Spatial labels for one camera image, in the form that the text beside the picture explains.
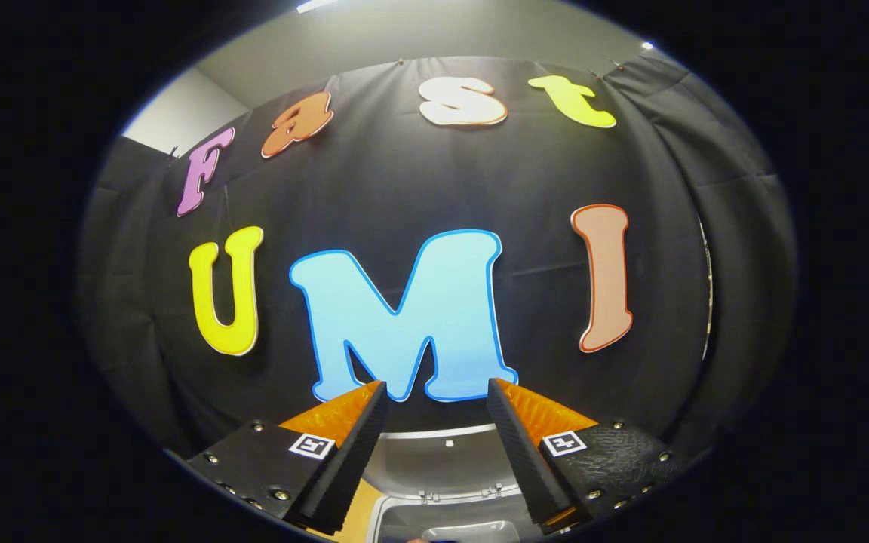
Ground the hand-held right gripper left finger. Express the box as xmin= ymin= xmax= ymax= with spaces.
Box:
xmin=186 ymin=381 xmax=390 ymax=536

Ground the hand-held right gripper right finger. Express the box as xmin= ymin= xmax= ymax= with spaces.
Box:
xmin=486 ymin=378 xmax=688 ymax=535

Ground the white desktop garbage bin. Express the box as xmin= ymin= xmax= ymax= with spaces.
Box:
xmin=344 ymin=424 xmax=556 ymax=543

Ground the wooden desktop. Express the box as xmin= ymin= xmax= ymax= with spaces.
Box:
xmin=306 ymin=479 xmax=386 ymax=543

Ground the black backdrop cloth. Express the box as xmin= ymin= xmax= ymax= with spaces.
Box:
xmin=80 ymin=54 xmax=797 ymax=461

